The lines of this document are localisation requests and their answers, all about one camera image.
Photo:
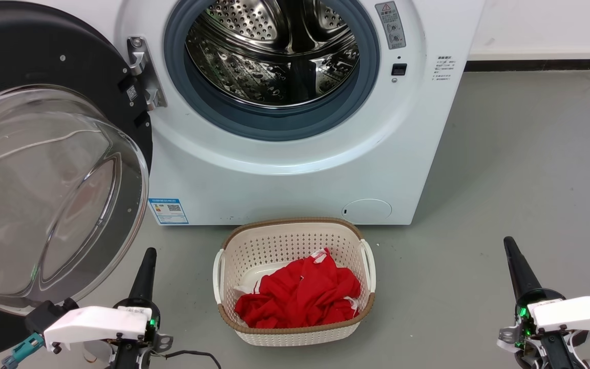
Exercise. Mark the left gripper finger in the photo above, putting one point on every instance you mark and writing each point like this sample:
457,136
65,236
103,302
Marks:
141,282
150,282

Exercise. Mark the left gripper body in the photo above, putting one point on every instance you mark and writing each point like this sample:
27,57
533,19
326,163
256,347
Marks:
159,338

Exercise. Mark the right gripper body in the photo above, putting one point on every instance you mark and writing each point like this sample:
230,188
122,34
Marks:
530,333

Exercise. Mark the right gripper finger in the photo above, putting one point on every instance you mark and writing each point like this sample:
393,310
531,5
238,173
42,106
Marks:
516,271
528,277

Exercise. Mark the black round glass washer door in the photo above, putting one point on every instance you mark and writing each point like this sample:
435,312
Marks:
18,51

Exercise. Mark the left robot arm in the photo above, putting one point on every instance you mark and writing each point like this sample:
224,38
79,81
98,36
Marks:
128,359

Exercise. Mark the white front-load washing machine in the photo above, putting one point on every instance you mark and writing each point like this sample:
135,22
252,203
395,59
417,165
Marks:
274,195

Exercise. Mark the metal door hinge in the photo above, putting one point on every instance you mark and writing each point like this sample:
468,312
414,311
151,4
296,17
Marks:
141,56

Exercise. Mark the black door latch socket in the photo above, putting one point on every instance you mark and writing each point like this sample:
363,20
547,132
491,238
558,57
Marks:
399,69

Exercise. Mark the blue energy label sticker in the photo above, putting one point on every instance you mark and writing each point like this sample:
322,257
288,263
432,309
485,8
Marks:
168,211

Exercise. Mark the white cloth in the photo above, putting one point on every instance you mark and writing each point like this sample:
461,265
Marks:
259,273

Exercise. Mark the red garment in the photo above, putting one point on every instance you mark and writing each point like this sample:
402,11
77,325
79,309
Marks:
300,294

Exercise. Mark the cream plastic laundry basket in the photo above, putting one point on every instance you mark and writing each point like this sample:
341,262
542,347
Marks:
295,236

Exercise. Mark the round white filter cover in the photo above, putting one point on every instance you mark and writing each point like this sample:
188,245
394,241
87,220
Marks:
367,210

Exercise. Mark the small printed text sticker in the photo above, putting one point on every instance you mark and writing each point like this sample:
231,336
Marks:
444,68

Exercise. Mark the grey warning sticker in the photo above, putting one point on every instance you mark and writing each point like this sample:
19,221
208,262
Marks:
391,25

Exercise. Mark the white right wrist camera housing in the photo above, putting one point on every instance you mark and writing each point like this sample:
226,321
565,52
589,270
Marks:
582,312

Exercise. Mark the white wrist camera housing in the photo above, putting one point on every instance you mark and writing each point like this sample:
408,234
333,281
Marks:
582,312
95,325

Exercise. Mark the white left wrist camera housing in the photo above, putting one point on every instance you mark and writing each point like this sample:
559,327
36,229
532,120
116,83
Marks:
95,325

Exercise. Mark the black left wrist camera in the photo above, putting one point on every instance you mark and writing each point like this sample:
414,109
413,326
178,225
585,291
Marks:
44,315

